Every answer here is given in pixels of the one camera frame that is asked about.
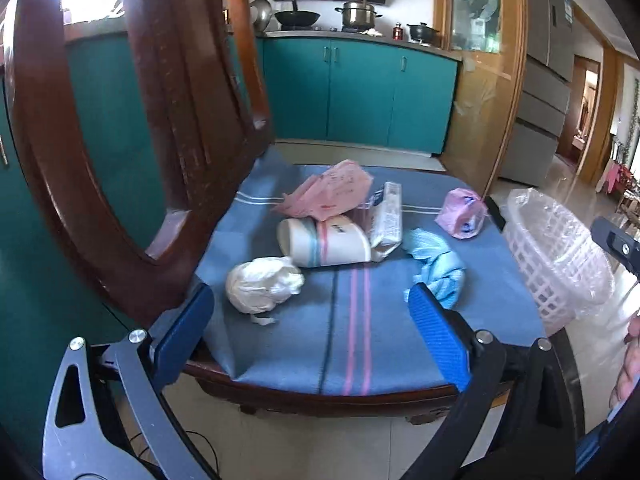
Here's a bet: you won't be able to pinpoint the black floor cables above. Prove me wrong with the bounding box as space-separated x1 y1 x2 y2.
127 430 221 480

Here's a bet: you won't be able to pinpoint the teal kitchen base cabinet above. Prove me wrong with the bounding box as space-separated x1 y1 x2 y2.
262 37 461 156

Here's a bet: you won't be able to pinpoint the green garland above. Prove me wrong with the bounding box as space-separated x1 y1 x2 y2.
625 75 640 166

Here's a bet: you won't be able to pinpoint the white plastic bag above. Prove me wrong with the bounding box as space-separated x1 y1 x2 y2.
225 256 306 326

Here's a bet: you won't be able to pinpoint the pink plastic bag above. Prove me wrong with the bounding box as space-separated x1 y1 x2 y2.
272 160 375 222

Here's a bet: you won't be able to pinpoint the black cooking pot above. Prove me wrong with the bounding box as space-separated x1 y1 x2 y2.
406 22 441 45

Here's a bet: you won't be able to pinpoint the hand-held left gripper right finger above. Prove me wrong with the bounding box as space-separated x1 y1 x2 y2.
400 282 586 480

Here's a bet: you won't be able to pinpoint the small pink wrapper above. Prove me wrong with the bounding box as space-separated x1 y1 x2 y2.
434 187 488 240

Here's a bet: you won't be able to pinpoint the round steel lid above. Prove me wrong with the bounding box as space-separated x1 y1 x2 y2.
248 0 273 33

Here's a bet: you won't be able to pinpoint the carved wooden chair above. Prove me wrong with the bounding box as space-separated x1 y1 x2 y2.
5 0 548 426

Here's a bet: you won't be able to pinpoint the blue striped seat cloth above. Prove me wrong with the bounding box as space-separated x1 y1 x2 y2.
192 147 547 396

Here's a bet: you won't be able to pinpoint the black wok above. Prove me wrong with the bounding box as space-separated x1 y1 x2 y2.
274 2 322 29

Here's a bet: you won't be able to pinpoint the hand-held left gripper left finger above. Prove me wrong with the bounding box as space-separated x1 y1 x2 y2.
41 282 221 480

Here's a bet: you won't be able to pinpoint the wooden doorway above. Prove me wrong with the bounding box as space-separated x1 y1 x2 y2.
557 55 601 171

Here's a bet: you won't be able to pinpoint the white striped paper cup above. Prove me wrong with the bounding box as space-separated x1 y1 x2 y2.
276 215 373 267

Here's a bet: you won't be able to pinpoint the teal side cabinet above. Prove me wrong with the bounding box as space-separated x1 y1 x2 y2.
0 30 256 466

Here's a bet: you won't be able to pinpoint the wooden framed glass door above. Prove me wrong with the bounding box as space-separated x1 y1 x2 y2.
434 0 526 196

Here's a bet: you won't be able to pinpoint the stainless steel pot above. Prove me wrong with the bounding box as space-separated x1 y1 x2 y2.
335 0 383 31

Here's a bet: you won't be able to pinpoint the clear plastic wrapper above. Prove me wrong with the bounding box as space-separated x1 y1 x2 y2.
367 181 404 263

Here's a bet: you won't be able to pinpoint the light blue cloth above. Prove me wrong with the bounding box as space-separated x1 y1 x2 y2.
401 228 467 310

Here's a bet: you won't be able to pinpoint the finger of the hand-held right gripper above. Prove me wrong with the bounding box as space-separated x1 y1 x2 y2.
591 215 640 278

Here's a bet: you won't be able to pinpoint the pink hanging clothes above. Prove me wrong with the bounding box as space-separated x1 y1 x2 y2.
600 160 626 196

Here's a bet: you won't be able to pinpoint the person's right hand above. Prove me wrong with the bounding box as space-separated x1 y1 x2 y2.
611 310 640 408

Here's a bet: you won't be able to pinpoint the grey refrigerator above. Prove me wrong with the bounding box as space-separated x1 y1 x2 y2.
500 0 576 186

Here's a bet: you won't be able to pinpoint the white plastic mesh basket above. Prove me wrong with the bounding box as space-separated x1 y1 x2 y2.
502 187 616 336

